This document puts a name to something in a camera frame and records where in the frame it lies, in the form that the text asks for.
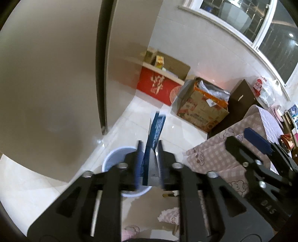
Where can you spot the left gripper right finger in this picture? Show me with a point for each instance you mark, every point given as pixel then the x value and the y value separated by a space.
pixel 210 209

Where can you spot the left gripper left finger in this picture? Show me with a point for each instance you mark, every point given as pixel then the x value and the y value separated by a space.
pixel 90 208

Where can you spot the blue white small box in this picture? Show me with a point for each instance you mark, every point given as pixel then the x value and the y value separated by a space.
pixel 151 171

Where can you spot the red brown paper bag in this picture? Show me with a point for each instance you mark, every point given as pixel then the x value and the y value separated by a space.
pixel 286 141

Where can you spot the white trash bin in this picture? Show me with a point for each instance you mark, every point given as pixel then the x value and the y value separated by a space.
pixel 117 156

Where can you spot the dark wooden sideboard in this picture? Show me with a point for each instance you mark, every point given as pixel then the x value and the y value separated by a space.
pixel 240 100

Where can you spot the white plastic shopping bag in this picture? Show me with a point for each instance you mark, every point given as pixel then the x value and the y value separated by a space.
pixel 267 90

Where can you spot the printed orange cardboard box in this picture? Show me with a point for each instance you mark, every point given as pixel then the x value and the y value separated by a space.
pixel 201 103

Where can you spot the red cardboard box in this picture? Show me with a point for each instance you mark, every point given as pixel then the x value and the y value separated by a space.
pixel 162 84

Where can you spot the silver refrigerator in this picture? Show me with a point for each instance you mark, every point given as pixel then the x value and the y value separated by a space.
pixel 69 69

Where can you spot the white framed window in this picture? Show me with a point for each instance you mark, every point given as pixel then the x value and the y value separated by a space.
pixel 268 28

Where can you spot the yellow small carton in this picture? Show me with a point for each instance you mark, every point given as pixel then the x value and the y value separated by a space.
pixel 159 61

